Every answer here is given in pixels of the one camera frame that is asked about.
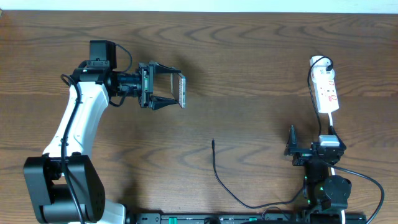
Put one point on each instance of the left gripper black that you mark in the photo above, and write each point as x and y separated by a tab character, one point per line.
146	86

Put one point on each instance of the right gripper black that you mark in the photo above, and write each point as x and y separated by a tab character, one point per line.
291	148

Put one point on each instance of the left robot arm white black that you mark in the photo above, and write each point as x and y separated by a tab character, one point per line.
63	185

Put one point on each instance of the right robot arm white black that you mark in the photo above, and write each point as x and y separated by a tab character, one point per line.
327	193

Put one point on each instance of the white power strip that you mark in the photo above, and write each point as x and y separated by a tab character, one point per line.
322	75

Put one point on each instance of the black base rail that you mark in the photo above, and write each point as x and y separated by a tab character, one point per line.
273	217

